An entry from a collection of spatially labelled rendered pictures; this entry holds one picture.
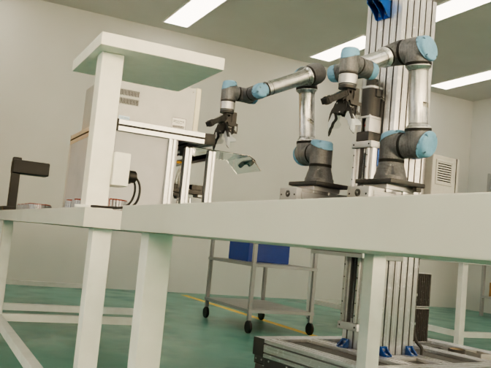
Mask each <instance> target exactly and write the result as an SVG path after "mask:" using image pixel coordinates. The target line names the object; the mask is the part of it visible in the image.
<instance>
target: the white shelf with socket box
mask: <svg viewBox="0 0 491 368"><path fill-rule="evenodd" d="M224 62H225V58H219V57H216V56H212V55H206V54H203V53H197V52H193V51H190V50H184V49H180V48H176V47H170V46H167V45H161V44H157V43H154V42H148V41H144V40H141V39H135V38H131V37H125V36H121V35H118V34H112V33H108V32H105V31H103V32H102V33H101V34H100V35H99V36H98V37H97V38H95V40H94V41H93V42H92V43H91V44H90V45H89V46H87V48H86V49H85V50H84V51H83V52H82V53H81V54H80V55H79V56H78V57H76V59H75V60H74V61H73V67H72V71H73V72H79V73H83V74H90V75H95V83H94V95H93V101H92V108H91V120H90V127H89V133H88V146H87V152H86V159H85V171H84V178H83V189H82V196H81V203H80V204H75V207H93V208H100V209H107V210H112V209H123V206H121V207H113V206H107V204H108V197H109V190H110V187H114V188H122V187H127V186H128V184H130V183H134V193H133V196H132V199H131V201H130V202H129V203H128V204H126V205H130V204H131V203H132V201H133V199H134V197H135V194H136V183H135V182H136V181H137V183H138V186H139V193H138V196H137V200H136V202H135V203H134V204H133V205H136V204H137V203H138V201H139V199H140V194H141V185H140V181H139V180H138V178H137V173H136V172H135V171H131V170H129V169H130V162H131V154H130V153H121V152H114V145H115V133H116V126H117V119H118V106H119V99H120V92H121V81H125V82H129V83H136V84H141V85H147V86H151V87H155V88H162V89H167V90H171V91H177V92H178V91H182V90H183V89H185V88H187V87H189V86H191V85H193V84H196V83H198V82H200V81H202V80H204V79H206V78H208V77H211V76H213V75H215V74H217V73H219V72H221V71H223V70H224Z"/></svg>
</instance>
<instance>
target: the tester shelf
mask: <svg viewBox="0 0 491 368"><path fill-rule="evenodd" d="M89 127H90V126H89ZM89 127H87V128H85V129H83V130H82V131H79V132H77V133H76V134H73V135H72V136H71V139H70V145H71V144H74V143H76V142H78V141H80V140H82V139H85V138H86V137H88V133H89ZM116 131H124V132H129V133H133V134H142V135H147V136H152V137H160V138H165V139H176V140H178V150H179V149H181V148H182V147H185V146H188V147H191V146H193V147H201V148H206V147H212V146H215V140H216V135H215V134H207V133H202V132H198V131H189V130H185V129H177V128H172V127H167V126H159V125H154V124H149V123H142V122H137V121H133V120H124V119H120V118H118V119H117V126H116Z"/></svg>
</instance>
